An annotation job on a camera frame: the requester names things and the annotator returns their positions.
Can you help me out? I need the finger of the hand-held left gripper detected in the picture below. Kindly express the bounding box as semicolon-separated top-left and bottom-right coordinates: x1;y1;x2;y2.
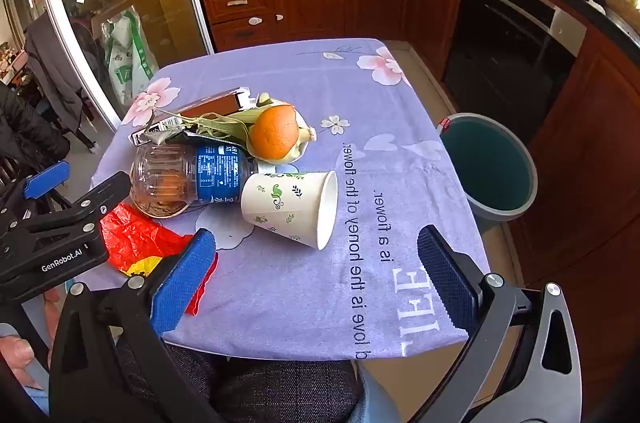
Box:
25;171;132;236
0;160;72;229

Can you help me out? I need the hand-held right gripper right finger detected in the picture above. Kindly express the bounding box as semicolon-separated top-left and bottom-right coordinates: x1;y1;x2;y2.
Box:
410;224;583;423

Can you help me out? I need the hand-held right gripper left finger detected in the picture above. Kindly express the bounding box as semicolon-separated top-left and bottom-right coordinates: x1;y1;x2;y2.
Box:
48;228;221;423

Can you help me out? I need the red plastic bag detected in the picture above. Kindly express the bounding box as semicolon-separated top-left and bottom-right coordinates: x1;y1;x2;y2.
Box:
100;203;218;316

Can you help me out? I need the black snack wrapper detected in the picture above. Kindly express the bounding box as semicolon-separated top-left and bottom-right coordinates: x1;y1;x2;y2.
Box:
129;115;187;146

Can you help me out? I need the clear plastic bottle blue label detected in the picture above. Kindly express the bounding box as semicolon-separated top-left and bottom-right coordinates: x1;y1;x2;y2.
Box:
129;142;261;219

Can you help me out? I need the white paper cup green print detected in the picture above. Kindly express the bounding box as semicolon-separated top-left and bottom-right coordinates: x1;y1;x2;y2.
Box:
241;170;339;251

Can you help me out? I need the green corn husk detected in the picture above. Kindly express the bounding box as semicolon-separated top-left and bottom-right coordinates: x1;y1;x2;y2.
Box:
180;105;273;148

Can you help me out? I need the brown cardboard box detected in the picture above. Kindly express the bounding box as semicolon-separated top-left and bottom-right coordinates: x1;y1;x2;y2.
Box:
175;88;250;116

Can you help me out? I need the orange peel piece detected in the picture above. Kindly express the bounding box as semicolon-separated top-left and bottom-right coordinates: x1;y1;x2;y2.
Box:
248;104;299;160

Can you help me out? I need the white garlic skin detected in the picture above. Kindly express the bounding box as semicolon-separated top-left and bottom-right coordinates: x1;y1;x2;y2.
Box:
277;110;318;164

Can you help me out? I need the person's left hand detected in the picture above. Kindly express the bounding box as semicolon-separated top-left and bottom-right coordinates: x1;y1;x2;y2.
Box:
0;335;43;390

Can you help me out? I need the black padded jacket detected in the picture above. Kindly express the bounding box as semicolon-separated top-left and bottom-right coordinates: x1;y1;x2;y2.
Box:
0;83;71;174

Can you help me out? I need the dark hanging jacket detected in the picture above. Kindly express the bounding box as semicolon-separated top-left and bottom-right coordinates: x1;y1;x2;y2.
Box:
25;10;83;128

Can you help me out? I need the green and white bag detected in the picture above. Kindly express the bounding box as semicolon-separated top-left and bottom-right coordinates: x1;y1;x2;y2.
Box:
102;10;153;104

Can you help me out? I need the person's dark grey clothing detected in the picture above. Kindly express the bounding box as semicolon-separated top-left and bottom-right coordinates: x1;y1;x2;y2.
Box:
120;343;361;423

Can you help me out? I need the purple floral tablecloth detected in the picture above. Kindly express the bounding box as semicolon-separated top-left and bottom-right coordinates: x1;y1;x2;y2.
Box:
90;38;493;361

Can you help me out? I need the black built-in oven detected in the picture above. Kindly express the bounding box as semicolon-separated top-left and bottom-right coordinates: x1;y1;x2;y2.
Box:
444;0;588;124

